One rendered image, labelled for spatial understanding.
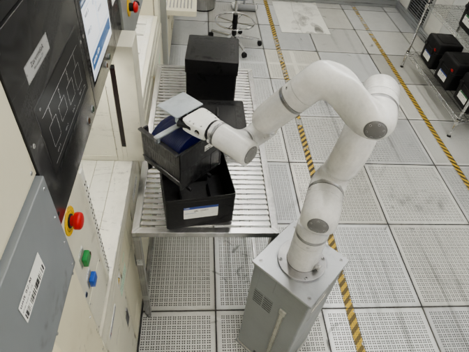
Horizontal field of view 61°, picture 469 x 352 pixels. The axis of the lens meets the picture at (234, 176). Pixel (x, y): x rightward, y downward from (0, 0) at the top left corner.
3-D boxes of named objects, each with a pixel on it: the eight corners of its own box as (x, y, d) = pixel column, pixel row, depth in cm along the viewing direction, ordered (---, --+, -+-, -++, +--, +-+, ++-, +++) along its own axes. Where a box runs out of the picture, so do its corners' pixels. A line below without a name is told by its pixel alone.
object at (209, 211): (166, 230, 160) (165, 202, 148) (160, 181, 178) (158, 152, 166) (233, 221, 166) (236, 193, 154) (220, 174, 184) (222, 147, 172)
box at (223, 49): (234, 103, 225) (239, 63, 208) (184, 99, 224) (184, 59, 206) (235, 76, 246) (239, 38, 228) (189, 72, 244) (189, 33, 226)
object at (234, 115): (246, 151, 197) (249, 130, 188) (187, 150, 194) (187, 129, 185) (241, 115, 218) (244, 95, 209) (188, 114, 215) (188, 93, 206)
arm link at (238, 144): (233, 121, 130) (214, 126, 123) (264, 140, 124) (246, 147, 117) (227, 142, 134) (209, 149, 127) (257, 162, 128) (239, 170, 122)
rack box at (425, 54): (417, 54, 413) (427, 31, 394) (442, 56, 415) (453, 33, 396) (426, 70, 392) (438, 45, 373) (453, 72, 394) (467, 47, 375)
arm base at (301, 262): (334, 260, 156) (347, 232, 143) (308, 291, 146) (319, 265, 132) (295, 232, 164) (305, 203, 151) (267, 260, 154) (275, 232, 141)
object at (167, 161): (177, 200, 146) (174, 134, 123) (142, 172, 155) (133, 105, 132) (222, 169, 159) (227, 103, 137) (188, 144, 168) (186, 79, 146)
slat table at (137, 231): (256, 316, 217) (279, 233, 163) (146, 318, 211) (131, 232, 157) (240, 155, 308) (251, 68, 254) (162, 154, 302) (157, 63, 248)
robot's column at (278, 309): (308, 338, 211) (350, 260, 157) (277, 379, 195) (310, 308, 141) (267, 304, 223) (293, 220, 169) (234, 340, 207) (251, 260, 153)
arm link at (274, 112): (306, 79, 116) (241, 130, 137) (276, 86, 105) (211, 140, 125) (321, 105, 116) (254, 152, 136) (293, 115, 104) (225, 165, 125)
